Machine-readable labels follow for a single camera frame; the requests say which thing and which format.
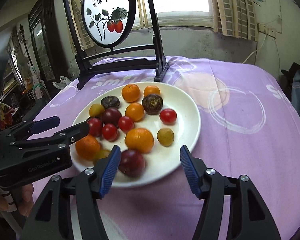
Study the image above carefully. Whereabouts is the black framed painted screen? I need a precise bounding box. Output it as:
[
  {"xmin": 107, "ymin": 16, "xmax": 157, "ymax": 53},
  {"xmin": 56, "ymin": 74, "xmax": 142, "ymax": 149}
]
[{"xmin": 63, "ymin": 0, "xmax": 169, "ymax": 90}]

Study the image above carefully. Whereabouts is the dark red plum front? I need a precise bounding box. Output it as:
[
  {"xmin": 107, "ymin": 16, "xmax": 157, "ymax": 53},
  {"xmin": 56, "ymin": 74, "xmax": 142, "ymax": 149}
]
[{"xmin": 119, "ymin": 149, "xmax": 146, "ymax": 178}]

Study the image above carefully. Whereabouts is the dark water chestnut front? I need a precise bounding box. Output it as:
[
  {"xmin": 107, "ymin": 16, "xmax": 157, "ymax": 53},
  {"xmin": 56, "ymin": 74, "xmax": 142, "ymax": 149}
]
[{"xmin": 101, "ymin": 96, "xmax": 120, "ymax": 109}]

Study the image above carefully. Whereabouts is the dark red plum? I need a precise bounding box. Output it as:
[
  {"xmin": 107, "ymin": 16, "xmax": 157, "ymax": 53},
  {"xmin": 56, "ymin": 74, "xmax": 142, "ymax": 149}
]
[
  {"xmin": 119, "ymin": 149, "xmax": 146, "ymax": 178},
  {"xmin": 102, "ymin": 107, "xmax": 122, "ymax": 127}
]

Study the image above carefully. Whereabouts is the yellow-orange round fruit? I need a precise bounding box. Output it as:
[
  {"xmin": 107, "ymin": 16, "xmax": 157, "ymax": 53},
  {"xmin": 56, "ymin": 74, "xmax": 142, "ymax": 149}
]
[{"xmin": 89, "ymin": 103, "xmax": 105, "ymax": 117}]

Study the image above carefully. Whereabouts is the small orange fruit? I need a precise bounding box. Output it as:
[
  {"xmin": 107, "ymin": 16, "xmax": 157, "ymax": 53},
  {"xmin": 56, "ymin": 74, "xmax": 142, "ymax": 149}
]
[{"xmin": 125, "ymin": 102, "xmax": 145, "ymax": 122}]

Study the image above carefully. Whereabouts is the olive-orange tomato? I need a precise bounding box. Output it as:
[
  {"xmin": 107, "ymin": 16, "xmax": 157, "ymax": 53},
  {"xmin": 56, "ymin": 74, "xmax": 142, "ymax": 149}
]
[{"xmin": 93, "ymin": 149, "xmax": 110, "ymax": 165}]

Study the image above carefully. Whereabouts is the red cherry tomato isolated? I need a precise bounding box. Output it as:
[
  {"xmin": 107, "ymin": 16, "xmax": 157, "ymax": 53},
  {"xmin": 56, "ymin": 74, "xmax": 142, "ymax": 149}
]
[{"xmin": 87, "ymin": 118, "xmax": 103, "ymax": 137}]

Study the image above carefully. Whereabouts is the small orange kumquat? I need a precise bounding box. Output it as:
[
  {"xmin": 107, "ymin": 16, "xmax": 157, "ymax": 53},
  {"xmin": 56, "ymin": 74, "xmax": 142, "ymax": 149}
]
[{"xmin": 143, "ymin": 85, "xmax": 161, "ymax": 97}]

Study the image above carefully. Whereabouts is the tan longan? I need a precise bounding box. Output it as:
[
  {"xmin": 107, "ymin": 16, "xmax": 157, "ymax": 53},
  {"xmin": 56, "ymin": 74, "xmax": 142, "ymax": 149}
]
[{"xmin": 157, "ymin": 128, "xmax": 174, "ymax": 147}]

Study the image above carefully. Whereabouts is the small mandarin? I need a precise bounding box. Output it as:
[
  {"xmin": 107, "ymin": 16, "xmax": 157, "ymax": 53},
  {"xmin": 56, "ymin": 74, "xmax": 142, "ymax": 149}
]
[{"xmin": 125, "ymin": 128, "xmax": 154, "ymax": 153}]

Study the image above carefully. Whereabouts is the white oval plate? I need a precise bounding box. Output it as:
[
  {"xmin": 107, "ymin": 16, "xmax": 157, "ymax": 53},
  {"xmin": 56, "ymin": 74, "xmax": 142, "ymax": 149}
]
[{"xmin": 69, "ymin": 81, "xmax": 202, "ymax": 189}]

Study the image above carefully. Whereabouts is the right beige curtain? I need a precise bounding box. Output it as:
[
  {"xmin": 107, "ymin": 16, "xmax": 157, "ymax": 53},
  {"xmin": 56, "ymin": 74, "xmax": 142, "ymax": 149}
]
[{"xmin": 212, "ymin": 0, "xmax": 258, "ymax": 42}]

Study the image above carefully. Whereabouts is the white plastic bag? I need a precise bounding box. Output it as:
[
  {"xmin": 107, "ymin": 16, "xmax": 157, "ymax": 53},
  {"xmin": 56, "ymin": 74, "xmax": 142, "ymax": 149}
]
[{"xmin": 52, "ymin": 76, "xmax": 71, "ymax": 90}]

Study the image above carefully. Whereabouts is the person's left hand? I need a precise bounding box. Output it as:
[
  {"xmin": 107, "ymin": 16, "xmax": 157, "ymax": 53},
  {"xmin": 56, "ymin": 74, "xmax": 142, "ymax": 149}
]
[{"xmin": 0, "ymin": 184, "xmax": 34, "ymax": 217}]

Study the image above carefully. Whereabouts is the red cherry tomato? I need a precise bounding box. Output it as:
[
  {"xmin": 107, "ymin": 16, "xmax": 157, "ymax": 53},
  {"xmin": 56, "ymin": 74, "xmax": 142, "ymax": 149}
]
[
  {"xmin": 159, "ymin": 108, "xmax": 177, "ymax": 125},
  {"xmin": 102, "ymin": 124, "xmax": 118, "ymax": 141},
  {"xmin": 118, "ymin": 116, "xmax": 135, "ymax": 133}
]

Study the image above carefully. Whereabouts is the large mandarin orange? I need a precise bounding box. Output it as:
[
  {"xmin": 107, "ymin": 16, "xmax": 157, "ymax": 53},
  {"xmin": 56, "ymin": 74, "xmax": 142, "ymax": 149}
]
[
  {"xmin": 75, "ymin": 135, "xmax": 101, "ymax": 161},
  {"xmin": 121, "ymin": 83, "xmax": 140, "ymax": 103}
]

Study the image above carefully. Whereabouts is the large mandarin orange front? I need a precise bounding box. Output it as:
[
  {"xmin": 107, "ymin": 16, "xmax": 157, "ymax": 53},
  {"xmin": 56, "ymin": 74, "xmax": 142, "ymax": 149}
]
[{"xmin": 121, "ymin": 83, "xmax": 140, "ymax": 103}]

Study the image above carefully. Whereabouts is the dark wooden cabinet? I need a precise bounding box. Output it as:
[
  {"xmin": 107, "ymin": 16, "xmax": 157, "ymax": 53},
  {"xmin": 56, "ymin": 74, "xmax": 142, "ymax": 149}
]
[{"xmin": 27, "ymin": 0, "xmax": 65, "ymax": 83}]

